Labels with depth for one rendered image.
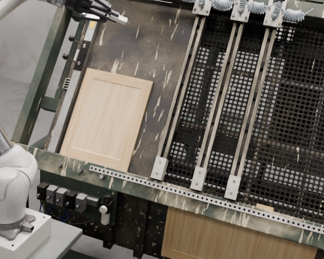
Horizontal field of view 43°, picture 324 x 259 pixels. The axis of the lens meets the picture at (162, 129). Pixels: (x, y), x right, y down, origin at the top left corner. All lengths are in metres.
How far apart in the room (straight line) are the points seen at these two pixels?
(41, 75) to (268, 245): 1.74
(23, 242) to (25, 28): 4.79
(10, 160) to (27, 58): 4.57
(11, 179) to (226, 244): 1.39
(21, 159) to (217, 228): 1.24
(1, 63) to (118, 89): 4.46
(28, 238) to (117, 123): 0.88
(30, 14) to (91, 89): 3.86
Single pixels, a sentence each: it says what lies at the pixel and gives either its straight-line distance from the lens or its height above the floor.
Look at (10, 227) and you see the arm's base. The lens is 1.96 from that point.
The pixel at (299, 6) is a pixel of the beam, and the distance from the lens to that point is 2.53.
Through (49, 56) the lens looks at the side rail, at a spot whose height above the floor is 1.38.
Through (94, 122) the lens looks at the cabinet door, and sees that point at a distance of 2.49.
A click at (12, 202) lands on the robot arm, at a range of 1.88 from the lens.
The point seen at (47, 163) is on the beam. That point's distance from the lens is 2.52.
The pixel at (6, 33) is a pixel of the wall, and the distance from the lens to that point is 6.64.
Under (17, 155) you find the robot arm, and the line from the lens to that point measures 2.02.
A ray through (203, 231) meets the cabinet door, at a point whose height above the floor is 0.53.
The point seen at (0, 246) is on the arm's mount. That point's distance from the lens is 1.93.
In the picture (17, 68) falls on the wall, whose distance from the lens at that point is 6.66.
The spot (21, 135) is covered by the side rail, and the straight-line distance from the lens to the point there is 2.64.
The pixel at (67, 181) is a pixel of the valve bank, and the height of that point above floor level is 0.78.
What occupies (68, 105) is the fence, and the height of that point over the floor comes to 1.15.
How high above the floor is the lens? 2.07
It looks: 23 degrees down
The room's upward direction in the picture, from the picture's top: 7 degrees clockwise
